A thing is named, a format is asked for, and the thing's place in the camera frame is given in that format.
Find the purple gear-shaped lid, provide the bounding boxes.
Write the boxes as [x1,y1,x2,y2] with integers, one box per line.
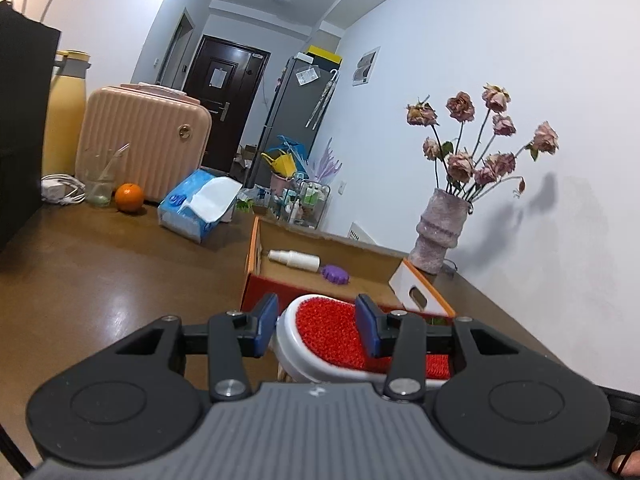
[321,264,352,286]

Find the blue and yellow bags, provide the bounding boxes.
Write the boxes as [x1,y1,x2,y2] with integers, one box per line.
[261,135,308,176]

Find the white wall heater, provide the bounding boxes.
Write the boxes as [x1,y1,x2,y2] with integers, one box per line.
[350,222,376,246]

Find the green and white plastic bag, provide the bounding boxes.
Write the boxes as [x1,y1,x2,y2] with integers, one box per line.
[235,187,268,213]

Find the red and white lint brush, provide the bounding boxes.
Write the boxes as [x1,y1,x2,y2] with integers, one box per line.
[270,294,453,388]

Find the wire rack with bottles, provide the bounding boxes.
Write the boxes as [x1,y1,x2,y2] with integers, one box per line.
[270,180,331,230]

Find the orange fruit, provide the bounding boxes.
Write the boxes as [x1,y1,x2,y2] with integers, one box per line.
[115,183,146,214]

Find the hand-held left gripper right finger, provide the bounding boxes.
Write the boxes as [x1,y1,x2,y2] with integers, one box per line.
[355,294,538,403]

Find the grey refrigerator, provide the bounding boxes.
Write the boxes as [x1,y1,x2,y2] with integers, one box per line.
[248,55,343,186]

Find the pink ribbed suitcase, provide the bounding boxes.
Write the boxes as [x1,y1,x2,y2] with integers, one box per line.
[75,82,213,204]

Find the dried pink rose bouquet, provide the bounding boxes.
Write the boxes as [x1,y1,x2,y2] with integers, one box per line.
[406,82,560,206]

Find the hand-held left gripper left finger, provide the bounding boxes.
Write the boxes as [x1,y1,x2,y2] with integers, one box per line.
[102,293,279,403]

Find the clear glass cup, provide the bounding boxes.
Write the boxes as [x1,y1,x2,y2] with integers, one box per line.
[76,144,131,207]

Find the orange cardboard box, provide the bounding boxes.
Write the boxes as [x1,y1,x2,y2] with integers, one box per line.
[240,216,457,328]

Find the cardboard box on floor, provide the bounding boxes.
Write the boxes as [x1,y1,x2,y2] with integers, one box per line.
[232,145,258,171]

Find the hanging folded umbrella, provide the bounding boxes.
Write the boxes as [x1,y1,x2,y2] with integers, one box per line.
[305,70,341,130]

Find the blue tissue pack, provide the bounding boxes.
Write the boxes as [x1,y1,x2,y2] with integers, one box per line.
[157,169,244,245]

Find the purple wall sticker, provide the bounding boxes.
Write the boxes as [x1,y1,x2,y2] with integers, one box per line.
[310,137,346,186]

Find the papers on refrigerator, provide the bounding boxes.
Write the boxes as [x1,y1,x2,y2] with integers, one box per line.
[295,52,321,86]

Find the white charger cable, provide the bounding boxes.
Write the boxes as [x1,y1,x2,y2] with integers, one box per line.
[40,174,87,206]

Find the white spray bottle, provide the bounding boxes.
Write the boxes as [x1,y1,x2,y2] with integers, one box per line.
[267,249,321,273]

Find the dark brown entrance door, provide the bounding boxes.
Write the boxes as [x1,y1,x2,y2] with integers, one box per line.
[184,35,271,173]

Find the yellow box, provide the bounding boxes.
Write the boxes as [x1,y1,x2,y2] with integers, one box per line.
[306,45,345,66]

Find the pink bucket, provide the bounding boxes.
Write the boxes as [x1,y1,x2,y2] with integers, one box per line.
[270,170,296,196]

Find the grey interior door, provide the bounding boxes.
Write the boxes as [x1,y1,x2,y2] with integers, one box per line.
[157,7,195,88]

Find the wall panel box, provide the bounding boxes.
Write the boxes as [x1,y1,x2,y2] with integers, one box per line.
[351,47,381,87]

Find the person's foot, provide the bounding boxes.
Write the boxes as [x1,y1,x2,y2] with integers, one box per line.
[612,452,640,479]

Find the pink textured vase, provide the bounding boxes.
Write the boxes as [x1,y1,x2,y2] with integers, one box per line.
[409,188,473,276]

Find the yellow thermos jug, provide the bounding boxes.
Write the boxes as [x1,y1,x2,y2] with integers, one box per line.
[41,50,92,178]

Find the black paper bag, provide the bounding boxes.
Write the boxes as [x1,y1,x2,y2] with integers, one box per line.
[0,0,62,253]

